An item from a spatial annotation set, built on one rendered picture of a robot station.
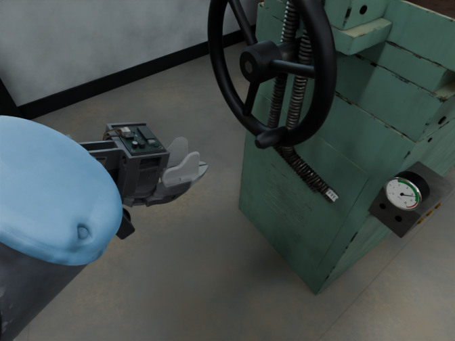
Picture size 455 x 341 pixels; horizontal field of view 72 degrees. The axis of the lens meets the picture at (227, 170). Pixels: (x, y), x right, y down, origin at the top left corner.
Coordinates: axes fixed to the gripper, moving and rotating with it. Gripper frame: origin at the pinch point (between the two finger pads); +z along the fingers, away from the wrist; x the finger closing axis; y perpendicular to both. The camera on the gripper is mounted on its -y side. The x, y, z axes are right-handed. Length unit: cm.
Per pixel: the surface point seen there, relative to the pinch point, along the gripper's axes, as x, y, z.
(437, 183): -21.2, 6.4, 40.2
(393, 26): -3.8, 27.0, 25.5
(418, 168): -16.8, 6.5, 40.5
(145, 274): 24, -69, 15
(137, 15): 141, -15, 54
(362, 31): -3.2, 25.1, 18.9
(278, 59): 3.3, 17.5, 11.6
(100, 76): 139, -50, 37
